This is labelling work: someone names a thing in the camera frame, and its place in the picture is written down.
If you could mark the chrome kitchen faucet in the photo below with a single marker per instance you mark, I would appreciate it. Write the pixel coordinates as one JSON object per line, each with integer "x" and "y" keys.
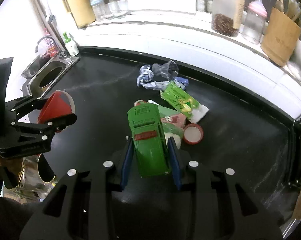
{"x": 61, "y": 53}

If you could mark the blue white wrapper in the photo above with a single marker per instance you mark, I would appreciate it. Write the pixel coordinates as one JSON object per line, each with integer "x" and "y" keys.
{"x": 146, "y": 79}

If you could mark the white green soap bottle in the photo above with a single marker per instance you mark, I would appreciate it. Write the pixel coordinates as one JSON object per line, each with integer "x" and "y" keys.
{"x": 70, "y": 45}

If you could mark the green toy car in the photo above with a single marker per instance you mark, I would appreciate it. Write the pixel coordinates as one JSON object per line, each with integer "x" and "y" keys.
{"x": 149, "y": 140}

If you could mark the red rimmed white lid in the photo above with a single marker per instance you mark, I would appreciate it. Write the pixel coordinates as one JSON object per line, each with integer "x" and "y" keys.
{"x": 193, "y": 134}

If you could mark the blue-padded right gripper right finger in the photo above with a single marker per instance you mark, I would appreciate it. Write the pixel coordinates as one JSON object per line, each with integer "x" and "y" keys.
{"x": 173, "y": 153}

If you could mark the clear plastic cup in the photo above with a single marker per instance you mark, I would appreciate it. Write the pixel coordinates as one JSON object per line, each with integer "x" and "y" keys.
{"x": 168, "y": 70}

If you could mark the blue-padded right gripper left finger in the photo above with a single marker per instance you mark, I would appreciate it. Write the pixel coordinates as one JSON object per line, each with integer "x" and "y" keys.
{"x": 126, "y": 163}

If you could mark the red labelled detergent bottle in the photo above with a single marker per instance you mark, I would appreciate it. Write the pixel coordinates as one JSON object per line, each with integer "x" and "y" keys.
{"x": 51, "y": 46}

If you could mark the steel mixing bowl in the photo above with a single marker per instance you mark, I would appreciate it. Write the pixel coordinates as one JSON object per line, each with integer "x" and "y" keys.
{"x": 35, "y": 66}

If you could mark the green and white juice pouch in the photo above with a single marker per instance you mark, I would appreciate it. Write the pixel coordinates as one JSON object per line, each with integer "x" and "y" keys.
{"x": 184, "y": 103}

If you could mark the green SpongeBob snack bag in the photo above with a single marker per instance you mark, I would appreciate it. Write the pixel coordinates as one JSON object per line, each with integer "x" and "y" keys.
{"x": 172, "y": 121}

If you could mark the clear plastic water bottle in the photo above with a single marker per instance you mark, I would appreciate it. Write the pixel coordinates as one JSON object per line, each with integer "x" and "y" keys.
{"x": 97, "y": 6}

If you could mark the steel sink with hole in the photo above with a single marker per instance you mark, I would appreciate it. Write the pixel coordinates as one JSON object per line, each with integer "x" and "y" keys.
{"x": 46, "y": 78}

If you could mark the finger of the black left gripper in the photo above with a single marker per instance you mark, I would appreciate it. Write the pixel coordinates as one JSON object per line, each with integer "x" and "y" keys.
{"x": 54, "y": 125}
{"x": 20, "y": 107}

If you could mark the yellow plastic pitcher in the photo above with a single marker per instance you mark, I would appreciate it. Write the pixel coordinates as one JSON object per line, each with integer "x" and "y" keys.
{"x": 81, "y": 11}

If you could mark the glass jar with beans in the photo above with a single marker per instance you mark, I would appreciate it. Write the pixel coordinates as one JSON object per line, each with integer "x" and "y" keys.
{"x": 227, "y": 16}

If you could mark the wooden utensil holder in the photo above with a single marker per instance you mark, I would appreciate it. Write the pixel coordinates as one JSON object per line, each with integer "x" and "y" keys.
{"x": 280, "y": 38}

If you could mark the baby bottle pink cap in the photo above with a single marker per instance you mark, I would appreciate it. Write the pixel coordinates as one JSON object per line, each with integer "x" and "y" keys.
{"x": 254, "y": 21}

